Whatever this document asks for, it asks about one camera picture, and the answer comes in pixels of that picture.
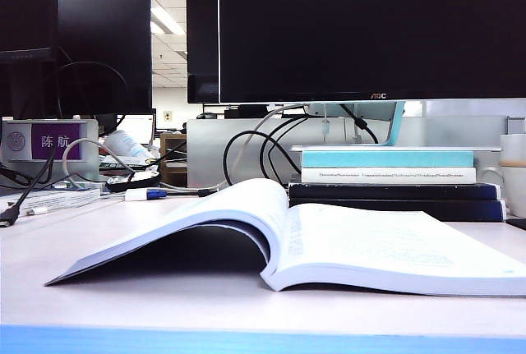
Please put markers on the ceiling light panel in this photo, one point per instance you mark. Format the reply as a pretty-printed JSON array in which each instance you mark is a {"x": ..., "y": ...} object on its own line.
[{"x": 166, "y": 21}]

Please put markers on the black round desk gadget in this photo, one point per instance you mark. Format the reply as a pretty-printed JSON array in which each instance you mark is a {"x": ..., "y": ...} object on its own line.
[{"x": 135, "y": 181}]

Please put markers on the flat white booklet stack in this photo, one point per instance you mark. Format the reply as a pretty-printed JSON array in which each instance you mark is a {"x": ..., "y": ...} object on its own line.
[{"x": 53, "y": 199}]

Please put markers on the narrow black monitor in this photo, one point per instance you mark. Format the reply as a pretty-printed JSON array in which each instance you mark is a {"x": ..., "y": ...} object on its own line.
[{"x": 201, "y": 42}]

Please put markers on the flat black object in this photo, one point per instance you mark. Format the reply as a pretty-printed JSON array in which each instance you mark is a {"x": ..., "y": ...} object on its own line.
[{"x": 518, "y": 223}]

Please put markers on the white-paged dark-blue book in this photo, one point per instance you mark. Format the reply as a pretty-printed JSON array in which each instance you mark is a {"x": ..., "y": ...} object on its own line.
[{"x": 370, "y": 243}]

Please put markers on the wall socket plate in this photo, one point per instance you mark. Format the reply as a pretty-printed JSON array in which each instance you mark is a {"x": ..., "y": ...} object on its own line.
[{"x": 167, "y": 116}]

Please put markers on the white-spined book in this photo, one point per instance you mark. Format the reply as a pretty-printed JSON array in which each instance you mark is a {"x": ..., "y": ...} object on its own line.
[{"x": 386, "y": 175}]

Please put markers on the black monitor back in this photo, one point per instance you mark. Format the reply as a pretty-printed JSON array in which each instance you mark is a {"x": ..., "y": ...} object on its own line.
[{"x": 104, "y": 50}]

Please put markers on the white adapter with blue connector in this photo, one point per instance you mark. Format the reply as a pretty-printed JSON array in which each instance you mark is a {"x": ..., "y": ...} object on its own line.
[{"x": 139, "y": 194}]

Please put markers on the brown wooden box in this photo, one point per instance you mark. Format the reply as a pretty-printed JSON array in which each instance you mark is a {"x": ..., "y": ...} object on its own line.
[{"x": 172, "y": 140}]

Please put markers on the white and teal monitor stand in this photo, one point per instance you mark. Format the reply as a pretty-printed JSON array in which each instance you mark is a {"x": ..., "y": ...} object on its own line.
[{"x": 395, "y": 128}]

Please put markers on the large black AOC monitor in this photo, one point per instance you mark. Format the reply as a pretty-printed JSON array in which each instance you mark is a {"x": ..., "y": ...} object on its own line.
[{"x": 361, "y": 29}]

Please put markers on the white mug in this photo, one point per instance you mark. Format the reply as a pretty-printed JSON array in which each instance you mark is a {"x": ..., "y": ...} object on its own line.
[{"x": 515, "y": 181}]

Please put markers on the rolled white paper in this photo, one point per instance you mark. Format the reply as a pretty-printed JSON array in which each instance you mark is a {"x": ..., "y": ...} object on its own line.
[{"x": 127, "y": 143}]

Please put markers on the thin dark blue book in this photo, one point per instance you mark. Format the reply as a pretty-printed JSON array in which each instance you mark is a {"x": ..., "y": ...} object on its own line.
[{"x": 390, "y": 191}]

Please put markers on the teal-spined book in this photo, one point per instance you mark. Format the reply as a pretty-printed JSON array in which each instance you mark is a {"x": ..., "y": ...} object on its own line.
[{"x": 386, "y": 159}]

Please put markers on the purple and white name plate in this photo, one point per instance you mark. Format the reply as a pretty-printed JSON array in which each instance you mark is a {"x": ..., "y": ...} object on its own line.
[{"x": 53, "y": 141}]

